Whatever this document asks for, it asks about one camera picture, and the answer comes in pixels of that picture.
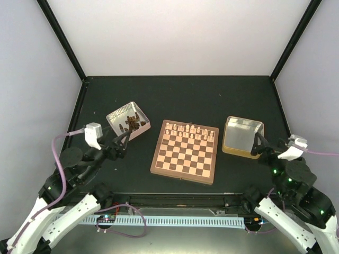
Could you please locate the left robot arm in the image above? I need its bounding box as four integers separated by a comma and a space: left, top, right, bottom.
1, 123, 131, 253

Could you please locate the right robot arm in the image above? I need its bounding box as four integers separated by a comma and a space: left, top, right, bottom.
240, 133, 338, 253

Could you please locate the pile of dark chess pieces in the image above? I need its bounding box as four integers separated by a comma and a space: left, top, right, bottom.
119, 112, 146, 132

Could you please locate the small circuit board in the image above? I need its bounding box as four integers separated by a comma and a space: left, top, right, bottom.
96, 215, 116, 223

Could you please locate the wooden chess board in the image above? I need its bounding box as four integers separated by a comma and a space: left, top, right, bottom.
150, 120, 218, 185

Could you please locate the pile of light chess pieces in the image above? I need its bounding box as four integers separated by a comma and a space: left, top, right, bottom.
160, 120, 219, 142

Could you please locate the yellow tin box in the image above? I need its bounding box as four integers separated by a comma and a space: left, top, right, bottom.
222, 116, 264, 159

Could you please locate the pink embossed tin box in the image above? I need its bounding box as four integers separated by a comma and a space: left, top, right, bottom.
106, 102, 151, 141

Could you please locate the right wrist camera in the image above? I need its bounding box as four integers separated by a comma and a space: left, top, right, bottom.
278, 134, 308, 161

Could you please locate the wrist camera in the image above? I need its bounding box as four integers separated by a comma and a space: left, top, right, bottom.
84, 122, 103, 150
278, 134, 308, 161

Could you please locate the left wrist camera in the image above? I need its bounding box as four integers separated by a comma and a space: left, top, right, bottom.
84, 122, 103, 150

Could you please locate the light blue slotted cable duct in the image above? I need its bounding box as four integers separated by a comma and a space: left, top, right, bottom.
80, 215, 245, 229

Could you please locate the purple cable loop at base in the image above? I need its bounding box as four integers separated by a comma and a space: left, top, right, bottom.
95, 203, 148, 238

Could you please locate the black frame post right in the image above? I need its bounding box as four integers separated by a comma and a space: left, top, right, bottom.
270, 0, 322, 81

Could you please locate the black frame post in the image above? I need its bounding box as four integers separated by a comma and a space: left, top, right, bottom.
37, 0, 87, 81
270, 0, 322, 81

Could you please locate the black frame post left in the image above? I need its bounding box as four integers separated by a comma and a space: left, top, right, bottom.
37, 0, 87, 81

